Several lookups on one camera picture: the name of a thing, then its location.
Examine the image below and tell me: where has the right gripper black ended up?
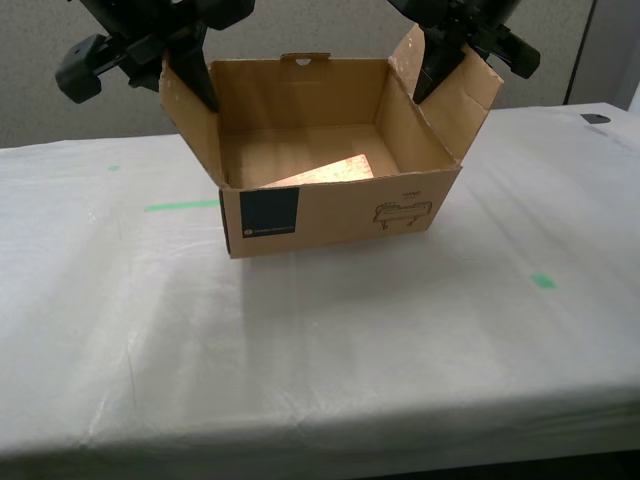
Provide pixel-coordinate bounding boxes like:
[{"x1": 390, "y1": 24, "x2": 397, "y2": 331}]
[{"x1": 387, "y1": 0, "x2": 543, "y2": 106}]

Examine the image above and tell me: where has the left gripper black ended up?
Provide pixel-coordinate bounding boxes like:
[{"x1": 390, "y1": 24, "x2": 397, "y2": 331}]
[{"x1": 54, "y1": 0, "x2": 257, "y2": 114}]

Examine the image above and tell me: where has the light wooden block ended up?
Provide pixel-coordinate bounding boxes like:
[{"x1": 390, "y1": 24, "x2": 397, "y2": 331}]
[{"x1": 259, "y1": 153, "x2": 377, "y2": 191}]

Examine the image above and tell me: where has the grey fabric partition panel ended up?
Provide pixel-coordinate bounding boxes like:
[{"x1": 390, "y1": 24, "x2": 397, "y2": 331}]
[{"x1": 0, "y1": 0, "x2": 597, "y2": 149}]

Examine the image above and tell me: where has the grey partition end post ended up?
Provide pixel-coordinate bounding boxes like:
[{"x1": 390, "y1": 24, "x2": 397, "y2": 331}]
[{"x1": 564, "y1": 0, "x2": 634, "y2": 109}]

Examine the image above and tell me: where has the long green tape strip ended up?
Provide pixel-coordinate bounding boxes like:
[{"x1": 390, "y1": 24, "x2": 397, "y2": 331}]
[{"x1": 144, "y1": 199, "x2": 222, "y2": 213}]

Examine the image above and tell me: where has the white table cover cloth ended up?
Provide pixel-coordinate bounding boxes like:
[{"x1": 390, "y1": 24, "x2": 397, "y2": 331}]
[{"x1": 0, "y1": 102, "x2": 640, "y2": 459}]

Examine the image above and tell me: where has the brown cardboard box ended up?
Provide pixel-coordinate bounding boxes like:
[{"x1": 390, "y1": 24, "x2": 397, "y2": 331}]
[{"x1": 158, "y1": 24, "x2": 504, "y2": 260}]

